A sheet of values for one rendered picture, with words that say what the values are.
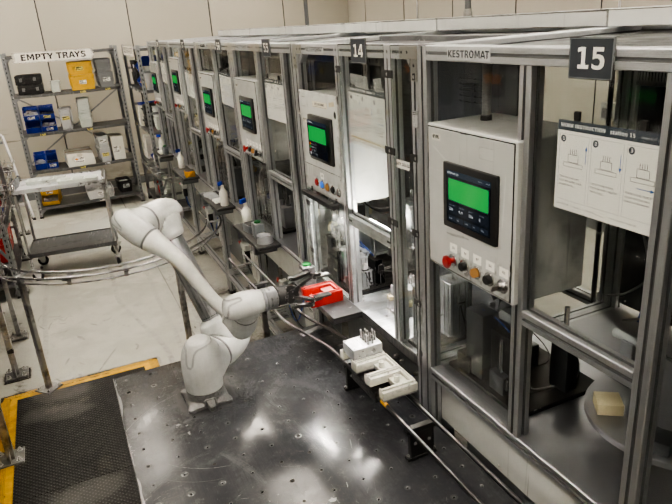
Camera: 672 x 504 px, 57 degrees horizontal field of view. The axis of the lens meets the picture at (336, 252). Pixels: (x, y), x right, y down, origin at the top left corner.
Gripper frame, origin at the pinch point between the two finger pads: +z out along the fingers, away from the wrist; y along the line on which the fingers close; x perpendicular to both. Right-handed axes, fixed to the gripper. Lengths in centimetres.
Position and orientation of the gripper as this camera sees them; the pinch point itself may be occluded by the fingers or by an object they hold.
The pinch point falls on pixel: (323, 285)
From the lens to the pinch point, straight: 250.8
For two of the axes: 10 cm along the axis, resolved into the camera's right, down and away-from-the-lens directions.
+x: -4.2, -2.9, 8.6
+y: -0.7, -9.3, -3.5
